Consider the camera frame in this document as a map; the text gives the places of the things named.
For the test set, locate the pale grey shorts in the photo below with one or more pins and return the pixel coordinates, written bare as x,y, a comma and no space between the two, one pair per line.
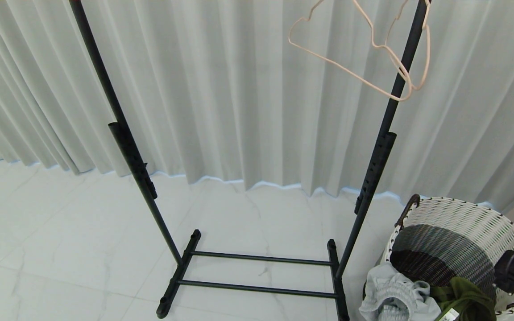
391,290

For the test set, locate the green printed shirt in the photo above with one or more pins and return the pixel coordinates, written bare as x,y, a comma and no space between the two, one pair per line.
466,298

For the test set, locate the black clothes rack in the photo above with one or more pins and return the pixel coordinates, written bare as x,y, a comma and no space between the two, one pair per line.
132,156

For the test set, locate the pink clothes hanger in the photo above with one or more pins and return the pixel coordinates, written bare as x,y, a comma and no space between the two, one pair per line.
341,70
428,49

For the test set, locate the white laundry basket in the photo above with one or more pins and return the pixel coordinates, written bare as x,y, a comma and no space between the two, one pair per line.
462,218

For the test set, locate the white curtain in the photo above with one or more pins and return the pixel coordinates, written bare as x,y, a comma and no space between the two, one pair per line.
239,89

